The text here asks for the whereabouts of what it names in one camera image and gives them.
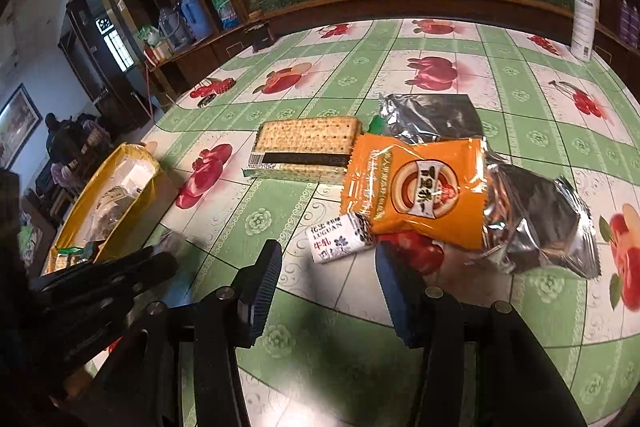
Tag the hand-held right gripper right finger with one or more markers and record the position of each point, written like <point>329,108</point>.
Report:
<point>400,302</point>

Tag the dark striped cracker packet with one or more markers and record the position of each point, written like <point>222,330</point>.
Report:
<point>305,134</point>

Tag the silver foil packet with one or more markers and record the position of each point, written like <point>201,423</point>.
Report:
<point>545,227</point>
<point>435,114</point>

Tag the orange round logo packet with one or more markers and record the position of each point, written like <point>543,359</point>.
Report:
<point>420,187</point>

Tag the green-white bag on counter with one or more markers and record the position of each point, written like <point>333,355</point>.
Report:
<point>225,12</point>

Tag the dark glass jar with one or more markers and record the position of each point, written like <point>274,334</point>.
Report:
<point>262,39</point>

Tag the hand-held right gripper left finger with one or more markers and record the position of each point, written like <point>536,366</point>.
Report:
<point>262,292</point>

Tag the green bag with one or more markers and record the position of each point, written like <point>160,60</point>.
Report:
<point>148,36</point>

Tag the yellow rimmed white tray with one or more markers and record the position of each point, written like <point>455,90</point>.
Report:
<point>85,207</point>

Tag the green fruit print tablecloth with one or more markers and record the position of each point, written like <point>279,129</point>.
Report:
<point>325,367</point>

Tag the wooden chair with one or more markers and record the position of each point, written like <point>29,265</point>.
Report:
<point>97,137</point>

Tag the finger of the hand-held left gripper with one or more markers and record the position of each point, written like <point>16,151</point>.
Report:
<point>140,269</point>
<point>100,312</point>

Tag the grey water jug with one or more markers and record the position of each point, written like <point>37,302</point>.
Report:
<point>172,29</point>

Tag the purple bottle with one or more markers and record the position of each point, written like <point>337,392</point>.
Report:
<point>635,22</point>
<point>625,18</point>

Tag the white spray bottle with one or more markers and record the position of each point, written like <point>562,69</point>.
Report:
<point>584,22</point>

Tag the blue thermos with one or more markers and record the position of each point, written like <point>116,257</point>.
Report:
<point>195,19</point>

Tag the framed wall painting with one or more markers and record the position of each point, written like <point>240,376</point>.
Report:
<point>17,119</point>

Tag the small white candy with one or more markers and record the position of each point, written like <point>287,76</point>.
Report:
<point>335,237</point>

